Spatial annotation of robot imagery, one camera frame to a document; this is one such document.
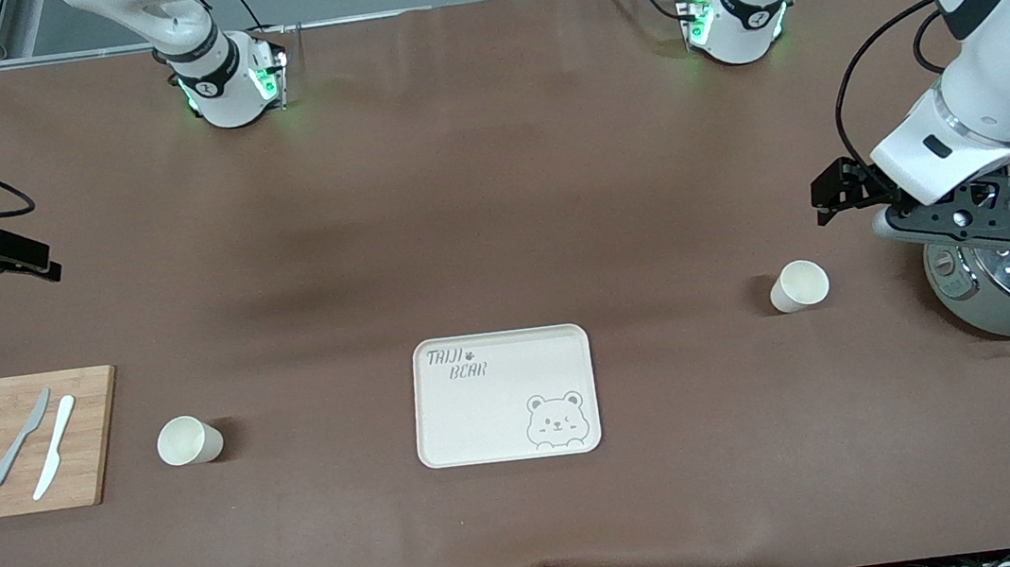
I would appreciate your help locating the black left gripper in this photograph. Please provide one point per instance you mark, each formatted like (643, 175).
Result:
(856, 179)

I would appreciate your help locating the white IKEA cup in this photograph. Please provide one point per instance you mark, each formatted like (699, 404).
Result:
(800, 286)
(188, 441)

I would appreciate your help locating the brown table mat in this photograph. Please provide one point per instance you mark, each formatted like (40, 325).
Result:
(493, 180)

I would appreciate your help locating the white bear print tray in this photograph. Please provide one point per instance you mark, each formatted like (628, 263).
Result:
(492, 418)

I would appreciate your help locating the wooden cutting board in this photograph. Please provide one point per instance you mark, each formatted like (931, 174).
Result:
(94, 435)

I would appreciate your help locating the white plastic knife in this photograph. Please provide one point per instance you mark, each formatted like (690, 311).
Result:
(57, 439)

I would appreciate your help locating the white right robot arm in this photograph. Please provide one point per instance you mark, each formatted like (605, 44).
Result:
(220, 78)

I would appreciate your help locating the grey plastic knife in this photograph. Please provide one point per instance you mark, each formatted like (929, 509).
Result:
(15, 444)

